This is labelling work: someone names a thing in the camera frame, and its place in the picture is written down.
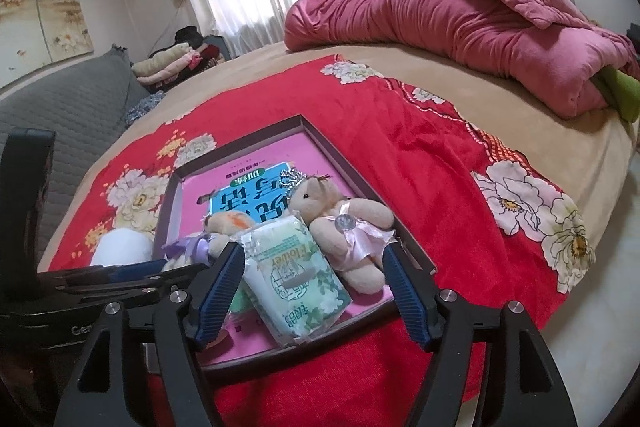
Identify green pillow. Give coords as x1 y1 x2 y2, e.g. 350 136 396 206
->
591 66 640 122

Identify teddy bear pink dress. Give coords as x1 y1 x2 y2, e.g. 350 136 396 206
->
280 168 395 295

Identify green flower tissue pack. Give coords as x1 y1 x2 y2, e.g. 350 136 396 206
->
234 213 352 347

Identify blue patterned cloth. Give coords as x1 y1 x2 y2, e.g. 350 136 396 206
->
125 91 166 128

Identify red floral blanket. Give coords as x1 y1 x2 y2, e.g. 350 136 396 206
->
51 55 594 426

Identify grey quilted sofa cover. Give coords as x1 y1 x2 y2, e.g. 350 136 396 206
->
1 46 149 257

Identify floral wall painting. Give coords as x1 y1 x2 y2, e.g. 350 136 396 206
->
0 0 94 87

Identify dark framed pink tray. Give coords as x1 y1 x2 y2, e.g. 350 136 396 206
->
154 116 423 373

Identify pink folded quilt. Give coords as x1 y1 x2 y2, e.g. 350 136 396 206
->
284 0 639 119

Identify stack of folded clothes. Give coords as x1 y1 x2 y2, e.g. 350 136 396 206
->
131 26 232 93

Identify teddy bear purple dress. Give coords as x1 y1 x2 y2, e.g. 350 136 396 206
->
160 210 256 272

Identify beige bed sheet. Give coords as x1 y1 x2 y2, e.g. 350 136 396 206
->
38 43 638 271

